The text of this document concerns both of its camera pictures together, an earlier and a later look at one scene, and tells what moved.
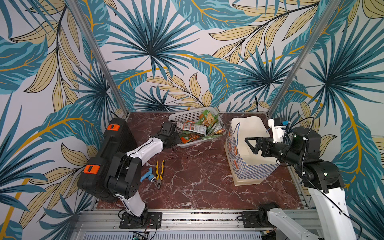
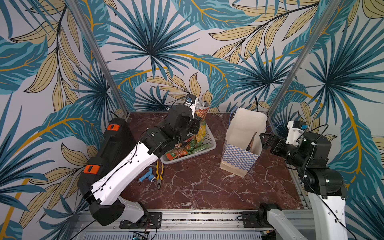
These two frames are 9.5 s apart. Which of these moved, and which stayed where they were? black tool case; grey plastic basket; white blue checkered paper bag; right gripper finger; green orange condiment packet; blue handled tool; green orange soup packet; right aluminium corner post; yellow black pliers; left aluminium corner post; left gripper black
Moved: left gripper black; grey plastic basket; white blue checkered paper bag; green orange soup packet; green orange condiment packet; right gripper finger
Stayed: left aluminium corner post; blue handled tool; right aluminium corner post; yellow black pliers; black tool case
